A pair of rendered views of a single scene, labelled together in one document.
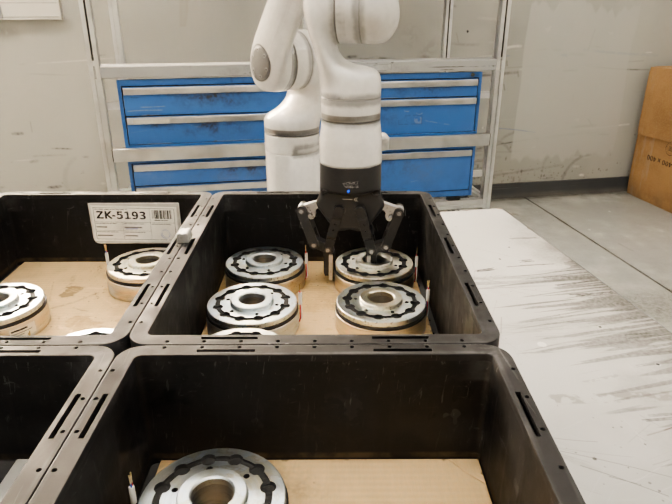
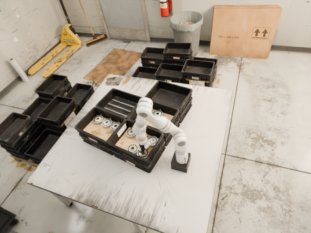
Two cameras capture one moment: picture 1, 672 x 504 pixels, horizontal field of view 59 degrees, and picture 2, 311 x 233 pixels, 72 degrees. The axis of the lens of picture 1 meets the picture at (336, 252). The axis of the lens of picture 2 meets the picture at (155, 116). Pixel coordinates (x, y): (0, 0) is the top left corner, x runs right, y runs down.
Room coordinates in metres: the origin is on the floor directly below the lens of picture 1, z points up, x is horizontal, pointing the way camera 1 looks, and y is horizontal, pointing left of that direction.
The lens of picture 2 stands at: (1.45, -0.73, 2.37)
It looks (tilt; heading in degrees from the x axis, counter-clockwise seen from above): 48 degrees down; 128
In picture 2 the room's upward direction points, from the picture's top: 10 degrees counter-clockwise
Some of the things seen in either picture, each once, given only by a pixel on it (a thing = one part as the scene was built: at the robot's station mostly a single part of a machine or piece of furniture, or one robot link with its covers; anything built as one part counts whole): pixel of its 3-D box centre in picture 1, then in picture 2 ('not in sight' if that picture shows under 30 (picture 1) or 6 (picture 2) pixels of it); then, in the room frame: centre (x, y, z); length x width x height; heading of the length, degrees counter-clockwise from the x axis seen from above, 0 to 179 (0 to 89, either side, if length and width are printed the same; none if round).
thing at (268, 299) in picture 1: (252, 300); not in sight; (0.60, 0.09, 0.86); 0.05 x 0.05 x 0.01
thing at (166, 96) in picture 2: not in sight; (169, 97); (0.60, 0.62, 0.87); 0.40 x 0.30 x 0.11; 0
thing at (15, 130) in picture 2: not in sight; (20, 136); (-1.11, -0.33, 0.37); 0.40 x 0.30 x 0.45; 101
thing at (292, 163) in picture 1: (293, 180); (181, 153); (1.00, 0.07, 0.89); 0.09 x 0.09 x 0.17; 10
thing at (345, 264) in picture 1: (374, 264); (143, 153); (0.71, -0.05, 0.86); 0.10 x 0.10 x 0.01
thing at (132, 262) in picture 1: (147, 260); not in sight; (0.71, 0.24, 0.86); 0.05 x 0.05 x 0.01
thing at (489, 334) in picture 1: (319, 255); (135, 138); (0.60, 0.02, 0.92); 0.40 x 0.30 x 0.02; 0
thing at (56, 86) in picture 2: not in sight; (58, 95); (-1.26, 0.46, 0.37); 0.40 x 0.30 x 0.45; 101
